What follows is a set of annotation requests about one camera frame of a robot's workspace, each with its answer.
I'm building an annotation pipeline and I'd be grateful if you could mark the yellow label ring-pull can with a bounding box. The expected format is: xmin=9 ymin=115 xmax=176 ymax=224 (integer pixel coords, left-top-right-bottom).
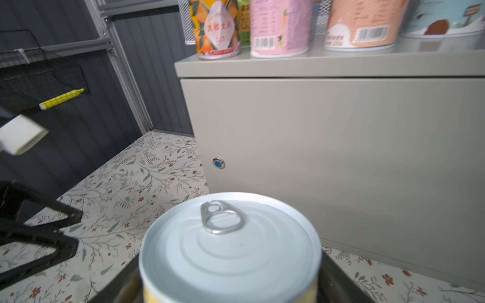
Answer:
xmin=138 ymin=192 xmax=323 ymax=302

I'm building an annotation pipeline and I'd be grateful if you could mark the white wire basket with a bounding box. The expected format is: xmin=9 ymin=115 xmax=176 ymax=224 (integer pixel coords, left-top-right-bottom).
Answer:
xmin=178 ymin=0 xmax=196 ymax=45

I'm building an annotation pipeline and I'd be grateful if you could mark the green yellow plastic-lid can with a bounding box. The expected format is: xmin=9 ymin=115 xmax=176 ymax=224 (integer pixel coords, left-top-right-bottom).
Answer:
xmin=237 ymin=0 xmax=250 ymax=47

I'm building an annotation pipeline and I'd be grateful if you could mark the teal label can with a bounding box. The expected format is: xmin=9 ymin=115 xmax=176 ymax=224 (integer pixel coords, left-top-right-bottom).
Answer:
xmin=400 ymin=0 xmax=484 ymax=38

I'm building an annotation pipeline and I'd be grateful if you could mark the black wire basket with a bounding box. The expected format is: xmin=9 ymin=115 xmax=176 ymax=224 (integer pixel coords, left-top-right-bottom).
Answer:
xmin=1 ymin=30 xmax=90 ymax=118

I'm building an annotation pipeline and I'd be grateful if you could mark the yellow black pen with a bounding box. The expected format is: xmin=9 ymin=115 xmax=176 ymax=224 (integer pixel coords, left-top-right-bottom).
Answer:
xmin=21 ymin=88 xmax=85 ymax=115

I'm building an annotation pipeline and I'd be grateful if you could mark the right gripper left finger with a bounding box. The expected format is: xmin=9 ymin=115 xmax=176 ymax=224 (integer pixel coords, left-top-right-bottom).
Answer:
xmin=89 ymin=255 xmax=144 ymax=303

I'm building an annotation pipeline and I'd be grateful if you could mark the pink ring-pull can front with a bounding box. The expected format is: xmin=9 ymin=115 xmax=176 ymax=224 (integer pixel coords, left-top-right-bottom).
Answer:
xmin=250 ymin=0 xmax=313 ymax=58

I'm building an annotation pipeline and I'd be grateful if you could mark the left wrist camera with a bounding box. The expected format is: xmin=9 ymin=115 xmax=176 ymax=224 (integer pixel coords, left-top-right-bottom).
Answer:
xmin=1 ymin=115 xmax=49 ymax=156

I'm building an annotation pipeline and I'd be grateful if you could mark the gold rectangular tin can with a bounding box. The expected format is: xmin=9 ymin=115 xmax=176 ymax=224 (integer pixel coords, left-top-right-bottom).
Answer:
xmin=309 ymin=1 xmax=321 ymax=42

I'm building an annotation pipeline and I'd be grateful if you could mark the salmon label can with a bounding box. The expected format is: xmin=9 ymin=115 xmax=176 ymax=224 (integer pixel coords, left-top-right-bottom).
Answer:
xmin=325 ymin=0 xmax=409 ymax=51

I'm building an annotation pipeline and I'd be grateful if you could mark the orange label plastic-lid can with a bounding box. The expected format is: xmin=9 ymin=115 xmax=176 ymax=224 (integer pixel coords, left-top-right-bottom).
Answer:
xmin=187 ymin=0 xmax=241 ymax=60

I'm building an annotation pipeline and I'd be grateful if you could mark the beige metal cabinet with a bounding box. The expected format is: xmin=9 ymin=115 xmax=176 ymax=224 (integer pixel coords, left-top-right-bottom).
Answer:
xmin=175 ymin=35 xmax=484 ymax=291

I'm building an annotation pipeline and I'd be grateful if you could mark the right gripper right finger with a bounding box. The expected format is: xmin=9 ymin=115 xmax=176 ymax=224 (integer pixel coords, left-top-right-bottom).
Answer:
xmin=317 ymin=252 xmax=374 ymax=303

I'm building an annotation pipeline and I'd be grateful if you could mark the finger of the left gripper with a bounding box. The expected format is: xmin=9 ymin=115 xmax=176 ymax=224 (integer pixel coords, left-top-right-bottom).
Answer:
xmin=1 ymin=181 xmax=83 ymax=231
xmin=1 ymin=225 xmax=79 ymax=290

